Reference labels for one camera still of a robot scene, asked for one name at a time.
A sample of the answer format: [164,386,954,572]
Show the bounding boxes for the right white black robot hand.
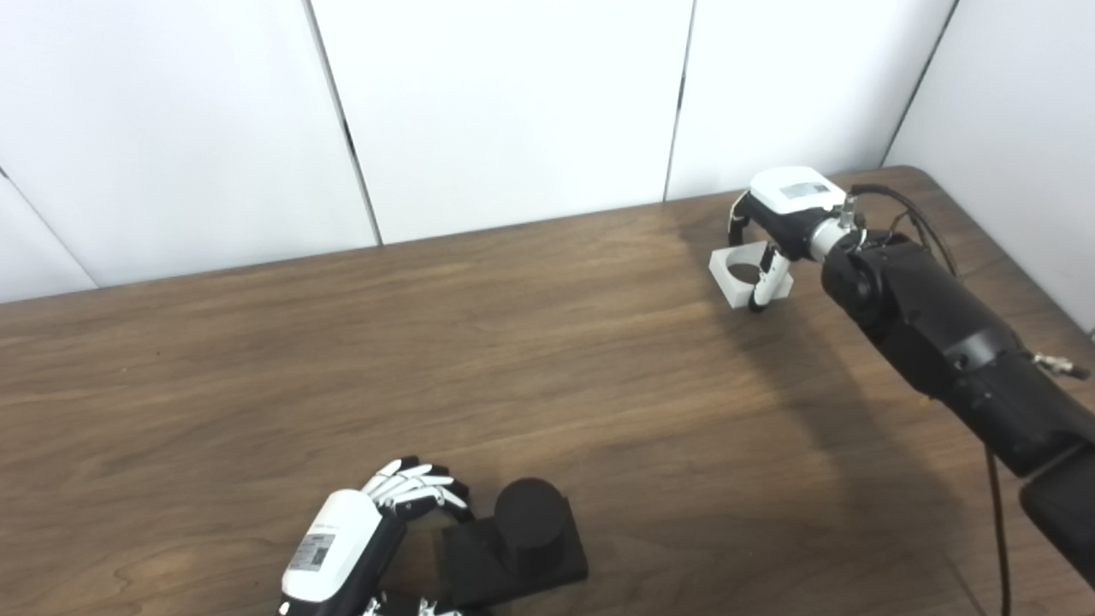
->
[727,167,848,314]

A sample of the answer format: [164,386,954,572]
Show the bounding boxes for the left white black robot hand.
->
[278,457,471,616]

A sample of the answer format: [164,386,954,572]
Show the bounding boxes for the white square piece with hole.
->
[708,240,795,307]

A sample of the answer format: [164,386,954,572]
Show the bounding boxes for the black peg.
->
[441,477,589,610]

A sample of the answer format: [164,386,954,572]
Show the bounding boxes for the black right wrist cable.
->
[843,183,1012,616]

